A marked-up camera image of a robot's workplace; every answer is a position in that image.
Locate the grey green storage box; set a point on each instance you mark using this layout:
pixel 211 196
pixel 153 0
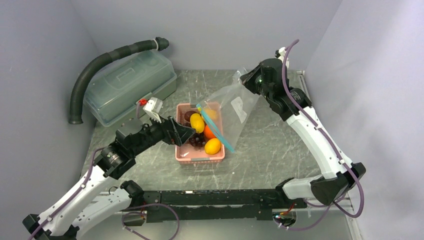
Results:
pixel 114 92

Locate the clear zip top bag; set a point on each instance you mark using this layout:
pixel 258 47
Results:
pixel 233 103

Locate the pink plastic basket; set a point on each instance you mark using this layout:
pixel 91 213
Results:
pixel 188 154

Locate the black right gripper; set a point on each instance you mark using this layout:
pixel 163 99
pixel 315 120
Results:
pixel 247 78

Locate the yellow mango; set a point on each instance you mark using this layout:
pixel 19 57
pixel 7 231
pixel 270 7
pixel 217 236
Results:
pixel 197 123

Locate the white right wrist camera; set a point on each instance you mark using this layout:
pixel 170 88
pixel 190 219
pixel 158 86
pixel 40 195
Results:
pixel 280 54

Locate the yellow lemon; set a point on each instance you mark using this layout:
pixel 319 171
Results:
pixel 213 146

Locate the aluminium rail frame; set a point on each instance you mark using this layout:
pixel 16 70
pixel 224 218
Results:
pixel 264 198

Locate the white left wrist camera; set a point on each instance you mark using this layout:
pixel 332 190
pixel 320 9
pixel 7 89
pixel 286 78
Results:
pixel 151 107

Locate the orange fruit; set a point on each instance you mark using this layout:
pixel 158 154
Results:
pixel 207 132

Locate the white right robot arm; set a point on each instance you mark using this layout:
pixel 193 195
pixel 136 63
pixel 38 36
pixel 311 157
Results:
pixel 338 173

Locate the dark purple grape bunch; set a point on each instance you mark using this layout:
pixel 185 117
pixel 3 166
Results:
pixel 197 140

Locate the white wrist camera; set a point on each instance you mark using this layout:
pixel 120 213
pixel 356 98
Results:
pixel 280 54
pixel 151 107

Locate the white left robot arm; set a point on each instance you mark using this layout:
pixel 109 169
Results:
pixel 73 214

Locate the dark red passion fruit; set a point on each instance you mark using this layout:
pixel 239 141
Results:
pixel 188 114

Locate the yellow bell pepper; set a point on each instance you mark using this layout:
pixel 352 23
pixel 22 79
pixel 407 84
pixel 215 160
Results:
pixel 210 113

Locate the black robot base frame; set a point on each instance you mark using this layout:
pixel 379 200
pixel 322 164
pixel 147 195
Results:
pixel 169 213

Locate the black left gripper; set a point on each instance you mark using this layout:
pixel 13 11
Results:
pixel 173 132

